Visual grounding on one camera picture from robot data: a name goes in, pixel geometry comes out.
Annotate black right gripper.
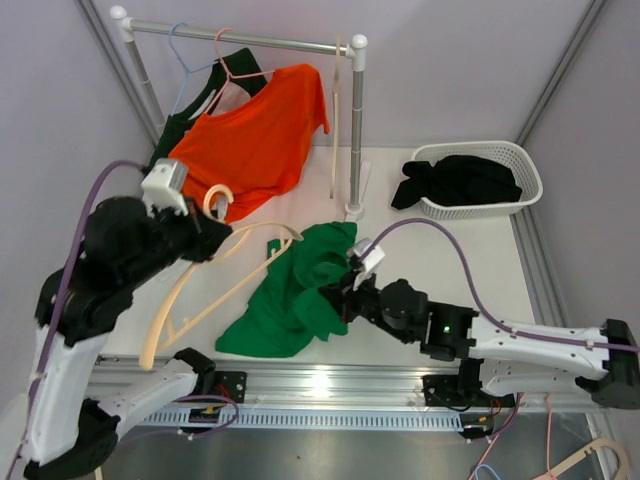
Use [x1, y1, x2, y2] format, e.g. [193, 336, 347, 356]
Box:
[320, 267, 413, 345]

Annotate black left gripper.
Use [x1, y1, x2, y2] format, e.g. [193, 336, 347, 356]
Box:
[122, 194, 233, 290]

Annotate beige plastic hanger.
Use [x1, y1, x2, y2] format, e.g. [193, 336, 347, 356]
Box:
[329, 35, 342, 199]
[138, 183, 305, 371]

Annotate black t shirt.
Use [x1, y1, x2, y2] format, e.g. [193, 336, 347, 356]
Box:
[391, 155, 523, 210]

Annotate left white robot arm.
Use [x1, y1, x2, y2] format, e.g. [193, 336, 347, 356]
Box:
[20, 196, 232, 479]

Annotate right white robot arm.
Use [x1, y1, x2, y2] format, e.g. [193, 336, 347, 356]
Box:
[319, 274, 639, 410]

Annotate orange t shirt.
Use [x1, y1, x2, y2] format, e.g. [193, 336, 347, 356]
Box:
[170, 64, 330, 222]

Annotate blue hanger on floor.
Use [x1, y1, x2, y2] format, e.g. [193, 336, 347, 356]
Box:
[468, 464, 501, 480]

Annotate dark green t shirt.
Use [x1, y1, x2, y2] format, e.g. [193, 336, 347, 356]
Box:
[147, 47, 266, 171]

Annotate beige hanger on floor right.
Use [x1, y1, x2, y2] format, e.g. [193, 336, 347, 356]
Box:
[534, 438, 631, 480]

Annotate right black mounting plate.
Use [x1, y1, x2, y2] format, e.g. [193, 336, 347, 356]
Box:
[421, 374, 516, 412]

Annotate black mounting plate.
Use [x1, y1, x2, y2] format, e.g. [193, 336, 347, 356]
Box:
[200, 370, 248, 404]
[421, 374, 516, 412]

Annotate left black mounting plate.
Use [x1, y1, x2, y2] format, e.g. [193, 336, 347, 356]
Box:
[200, 370, 248, 404]

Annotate white plastic basket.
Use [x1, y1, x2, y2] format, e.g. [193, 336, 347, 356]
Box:
[410, 140, 543, 221]

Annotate silver clothes rack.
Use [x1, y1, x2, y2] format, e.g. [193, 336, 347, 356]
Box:
[109, 5, 371, 221]

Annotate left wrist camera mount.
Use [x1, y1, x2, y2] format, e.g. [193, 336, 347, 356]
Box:
[141, 158, 188, 215]

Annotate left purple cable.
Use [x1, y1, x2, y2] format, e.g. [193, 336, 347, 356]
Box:
[4, 159, 240, 480]

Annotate purple cable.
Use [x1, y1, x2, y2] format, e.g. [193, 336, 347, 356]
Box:
[4, 159, 240, 480]
[362, 218, 640, 354]

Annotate white slotted cable duct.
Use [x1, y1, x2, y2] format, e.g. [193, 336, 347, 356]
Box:
[141, 407, 463, 432]

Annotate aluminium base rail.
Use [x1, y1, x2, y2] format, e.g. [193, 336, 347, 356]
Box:
[88, 357, 600, 412]

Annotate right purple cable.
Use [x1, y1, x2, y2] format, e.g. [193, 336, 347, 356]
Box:
[362, 218, 640, 354]

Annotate blue wire hanger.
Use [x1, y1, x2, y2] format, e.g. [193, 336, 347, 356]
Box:
[168, 22, 217, 115]

